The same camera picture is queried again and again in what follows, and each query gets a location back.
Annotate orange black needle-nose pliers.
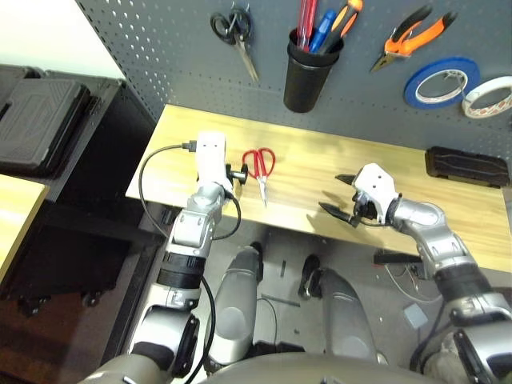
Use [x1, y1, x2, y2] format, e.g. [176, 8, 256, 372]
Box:
[370, 4, 458, 74]

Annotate silver robot leg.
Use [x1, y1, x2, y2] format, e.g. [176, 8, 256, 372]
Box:
[206, 242, 265, 367]
[298, 254, 387, 365]

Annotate loose thin floor wires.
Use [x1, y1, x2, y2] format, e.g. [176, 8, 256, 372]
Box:
[386, 262, 441, 303]

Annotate grey metal pegboard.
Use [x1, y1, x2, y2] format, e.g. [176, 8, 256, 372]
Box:
[75, 0, 512, 161]

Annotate white tape roll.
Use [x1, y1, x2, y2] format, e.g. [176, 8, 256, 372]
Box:
[462, 75, 512, 120]

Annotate black plastic cup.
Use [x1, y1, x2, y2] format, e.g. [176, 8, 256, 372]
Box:
[286, 27, 345, 69]
[282, 43, 335, 114]

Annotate black-handled scissors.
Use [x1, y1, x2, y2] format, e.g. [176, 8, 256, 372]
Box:
[210, 6, 260, 83]

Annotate silver right robot leg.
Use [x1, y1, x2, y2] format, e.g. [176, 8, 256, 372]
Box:
[298, 254, 387, 365]

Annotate black plastic equipment case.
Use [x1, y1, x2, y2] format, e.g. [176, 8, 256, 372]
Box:
[0, 78, 92, 179]

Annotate orange black screwdriver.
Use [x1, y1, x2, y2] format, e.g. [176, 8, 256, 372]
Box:
[319, 0, 364, 55]

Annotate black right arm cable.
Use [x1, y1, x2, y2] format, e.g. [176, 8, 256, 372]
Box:
[410, 303, 457, 373]

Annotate red-handled screwdriver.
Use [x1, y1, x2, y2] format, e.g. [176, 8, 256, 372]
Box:
[296, 0, 319, 52]

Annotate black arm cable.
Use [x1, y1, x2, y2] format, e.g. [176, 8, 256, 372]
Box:
[138, 140, 243, 241]
[410, 303, 457, 373]

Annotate black floor cable loop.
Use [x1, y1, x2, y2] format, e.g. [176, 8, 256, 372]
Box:
[255, 295, 279, 345]

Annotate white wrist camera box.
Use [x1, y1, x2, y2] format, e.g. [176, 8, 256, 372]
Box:
[194, 130, 234, 192]
[351, 162, 398, 223]

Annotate small grey floor box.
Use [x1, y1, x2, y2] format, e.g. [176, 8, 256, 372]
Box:
[402, 303, 428, 330]

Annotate blue-handled screwdriver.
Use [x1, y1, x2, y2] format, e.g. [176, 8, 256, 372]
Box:
[309, 10, 337, 55]

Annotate bystander khaki trouser leg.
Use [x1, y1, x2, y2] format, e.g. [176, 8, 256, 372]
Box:
[423, 334, 461, 375]

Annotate silver left robot leg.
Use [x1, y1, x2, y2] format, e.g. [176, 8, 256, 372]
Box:
[206, 242, 265, 367]

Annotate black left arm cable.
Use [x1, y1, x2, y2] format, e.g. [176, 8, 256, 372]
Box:
[138, 140, 243, 241]

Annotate black tool case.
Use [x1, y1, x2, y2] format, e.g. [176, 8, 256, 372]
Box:
[425, 146, 511, 188]

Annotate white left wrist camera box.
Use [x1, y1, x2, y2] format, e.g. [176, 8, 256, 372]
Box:
[194, 130, 234, 192]

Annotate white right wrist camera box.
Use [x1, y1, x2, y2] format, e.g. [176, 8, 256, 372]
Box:
[351, 162, 398, 223]

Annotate blue tape roll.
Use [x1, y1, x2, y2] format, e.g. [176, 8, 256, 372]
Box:
[403, 57, 481, 109]

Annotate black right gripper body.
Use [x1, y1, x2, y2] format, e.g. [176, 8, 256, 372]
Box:
[350, 190, 381, 229]

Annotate grey robot torso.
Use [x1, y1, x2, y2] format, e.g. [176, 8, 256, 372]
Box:
[202, 351, 425, 384]

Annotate red-handled scissors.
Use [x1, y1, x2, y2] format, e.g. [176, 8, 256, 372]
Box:
[242, 147, 277, 209]

